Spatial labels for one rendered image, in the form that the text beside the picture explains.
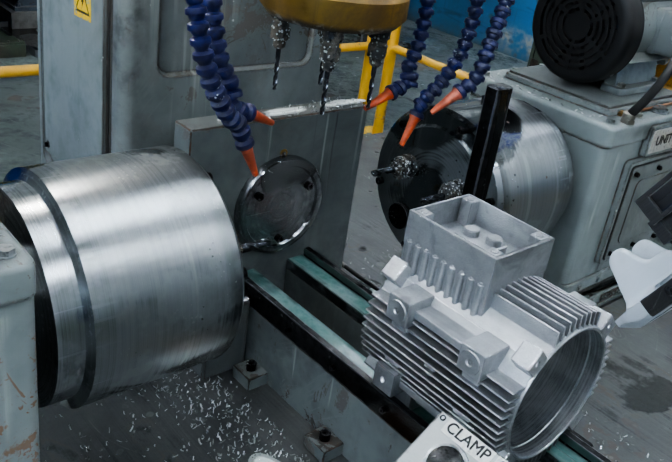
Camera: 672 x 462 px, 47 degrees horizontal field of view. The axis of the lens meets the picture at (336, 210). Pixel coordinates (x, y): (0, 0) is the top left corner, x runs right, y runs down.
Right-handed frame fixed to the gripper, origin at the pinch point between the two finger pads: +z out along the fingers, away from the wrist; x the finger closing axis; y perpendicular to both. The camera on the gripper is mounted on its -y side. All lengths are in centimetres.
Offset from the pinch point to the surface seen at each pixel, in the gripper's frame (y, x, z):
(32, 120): 247, -78, 274
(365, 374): 11.9, 0.9, 34.1
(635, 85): 36, -66, 17
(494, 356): 4.4, 2.5, 13.2
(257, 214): 39, -1, 40
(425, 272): 16.2, -0.5, 18.1
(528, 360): 2.4, 1.5, 10.9
